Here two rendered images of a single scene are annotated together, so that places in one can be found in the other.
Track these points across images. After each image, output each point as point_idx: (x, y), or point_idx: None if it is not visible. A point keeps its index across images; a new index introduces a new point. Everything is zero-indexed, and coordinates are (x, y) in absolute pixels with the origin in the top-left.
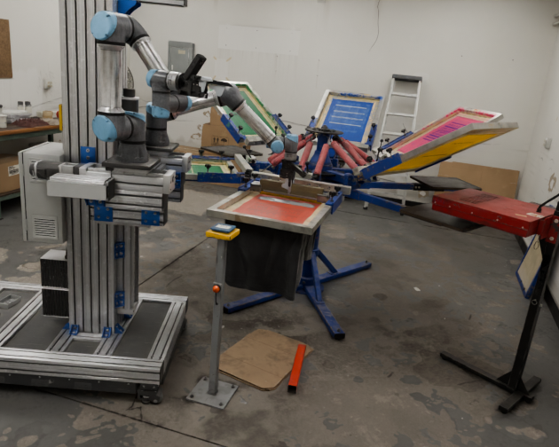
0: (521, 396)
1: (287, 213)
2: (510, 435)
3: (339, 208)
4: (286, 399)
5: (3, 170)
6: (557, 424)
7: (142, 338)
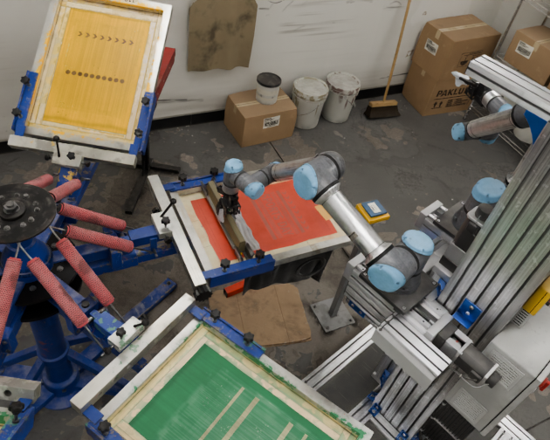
0: (155, 162)
1: (275, 202)
2: (200, 166)
3: None
4: None
5: None
6: (164, 149)
7: (375, 360)
